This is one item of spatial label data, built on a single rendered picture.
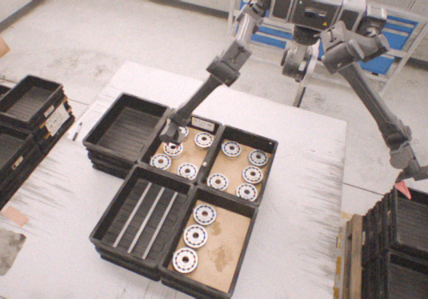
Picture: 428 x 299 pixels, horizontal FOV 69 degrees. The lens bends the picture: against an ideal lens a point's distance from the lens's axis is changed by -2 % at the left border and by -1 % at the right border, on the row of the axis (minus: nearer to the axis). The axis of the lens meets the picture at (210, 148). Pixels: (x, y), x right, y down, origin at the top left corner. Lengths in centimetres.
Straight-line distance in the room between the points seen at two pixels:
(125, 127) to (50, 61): 214
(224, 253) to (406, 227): 122
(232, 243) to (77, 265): 69
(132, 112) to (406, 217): 175
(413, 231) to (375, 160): 105
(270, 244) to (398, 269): 88
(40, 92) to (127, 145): 113
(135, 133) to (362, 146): 215
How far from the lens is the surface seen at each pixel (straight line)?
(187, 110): 133
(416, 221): 229
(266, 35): 334
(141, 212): 148
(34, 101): 260
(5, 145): 254
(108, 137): 175
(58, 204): 174
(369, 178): 298
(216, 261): 139
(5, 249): 172
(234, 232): 144
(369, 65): 346
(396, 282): 218
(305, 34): 162
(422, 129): 371
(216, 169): 159
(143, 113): 184
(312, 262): 163
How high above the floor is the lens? 214
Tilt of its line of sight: 52 degrees down
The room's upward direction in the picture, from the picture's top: 7 degrees clockwise
